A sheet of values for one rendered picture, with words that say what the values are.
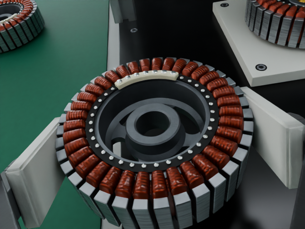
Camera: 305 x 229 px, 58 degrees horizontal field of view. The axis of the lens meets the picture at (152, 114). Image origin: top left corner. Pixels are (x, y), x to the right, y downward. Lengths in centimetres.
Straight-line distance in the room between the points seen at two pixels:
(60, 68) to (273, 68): 25
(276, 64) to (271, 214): 14
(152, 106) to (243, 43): 16
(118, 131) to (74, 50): 24
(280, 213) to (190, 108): 9
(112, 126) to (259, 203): 11
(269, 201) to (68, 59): 29
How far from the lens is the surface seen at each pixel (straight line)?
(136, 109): 17
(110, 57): 37
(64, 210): 24
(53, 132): 16
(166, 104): 19
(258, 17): 30
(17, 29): 44
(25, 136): 31
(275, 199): 21
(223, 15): 36
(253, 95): 17
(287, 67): 28
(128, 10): 38
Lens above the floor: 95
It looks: 47 degrees down
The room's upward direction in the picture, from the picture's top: 11 degrees counter-clockwise
